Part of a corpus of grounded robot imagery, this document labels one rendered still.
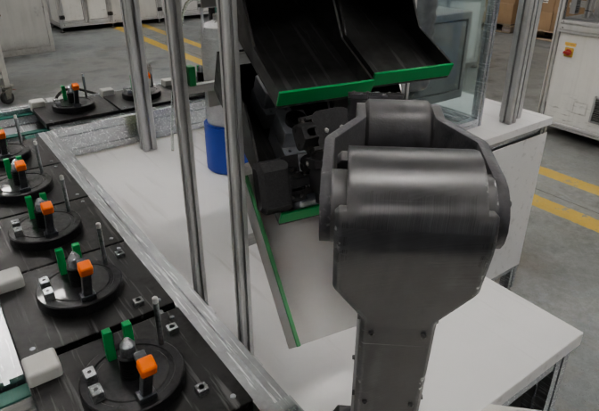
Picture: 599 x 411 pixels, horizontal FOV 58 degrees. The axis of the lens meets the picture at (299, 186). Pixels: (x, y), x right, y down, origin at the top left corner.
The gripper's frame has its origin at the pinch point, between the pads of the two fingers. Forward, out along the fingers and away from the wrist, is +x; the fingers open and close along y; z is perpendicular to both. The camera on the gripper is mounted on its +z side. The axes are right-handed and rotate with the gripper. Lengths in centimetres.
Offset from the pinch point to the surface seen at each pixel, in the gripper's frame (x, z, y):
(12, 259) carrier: 49, -17, 41
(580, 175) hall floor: 183, -86, -289
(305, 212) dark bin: -0.5, -5.6, 1.4
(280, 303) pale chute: 4.7, -19.8, 4.7
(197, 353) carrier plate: 10.5, -26.6, 16.5
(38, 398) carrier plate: 11.7, -26.2, 38.1
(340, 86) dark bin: -4.5, 10.3, -3.3
